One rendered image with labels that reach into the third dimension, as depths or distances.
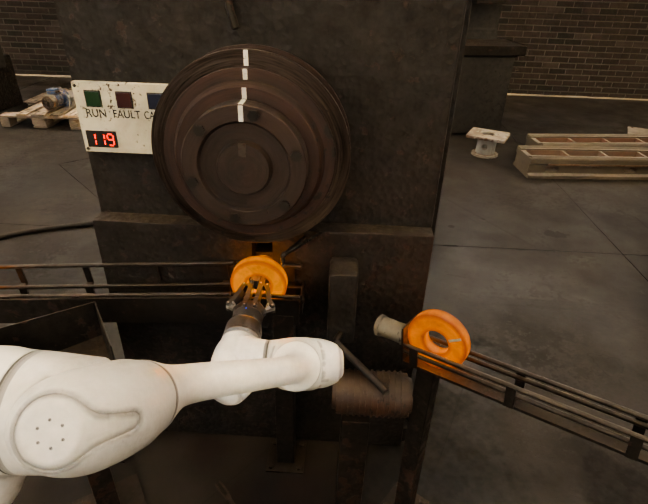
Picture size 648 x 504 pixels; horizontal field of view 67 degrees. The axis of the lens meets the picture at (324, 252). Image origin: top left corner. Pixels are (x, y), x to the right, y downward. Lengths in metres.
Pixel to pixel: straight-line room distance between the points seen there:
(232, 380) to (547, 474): 1.41
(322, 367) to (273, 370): 0.17
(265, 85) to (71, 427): 0.80
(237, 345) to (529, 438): 1.33
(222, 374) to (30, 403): 0.36
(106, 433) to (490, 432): 1.69
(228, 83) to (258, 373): 0.61
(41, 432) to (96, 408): 0.05
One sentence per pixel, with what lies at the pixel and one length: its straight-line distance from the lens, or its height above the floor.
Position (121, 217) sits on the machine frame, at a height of 0.87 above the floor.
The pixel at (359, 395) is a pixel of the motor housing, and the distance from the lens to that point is 1.38.
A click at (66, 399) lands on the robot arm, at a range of 0.53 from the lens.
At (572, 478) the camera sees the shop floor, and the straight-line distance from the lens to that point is 2.05.
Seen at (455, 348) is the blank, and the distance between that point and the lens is 1.25.
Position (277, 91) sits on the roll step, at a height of 1.27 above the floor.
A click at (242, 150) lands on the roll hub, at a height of 1.16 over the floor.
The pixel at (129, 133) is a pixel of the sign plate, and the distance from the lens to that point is 1.41.
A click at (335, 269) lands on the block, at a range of 1.32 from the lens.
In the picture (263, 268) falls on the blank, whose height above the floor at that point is 0.80.
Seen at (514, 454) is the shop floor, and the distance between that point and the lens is 2.03.
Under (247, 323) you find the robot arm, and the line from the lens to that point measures 1.16.
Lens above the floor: 1.51
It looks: 30 degrees down
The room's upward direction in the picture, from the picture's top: 2 degrees clockwise
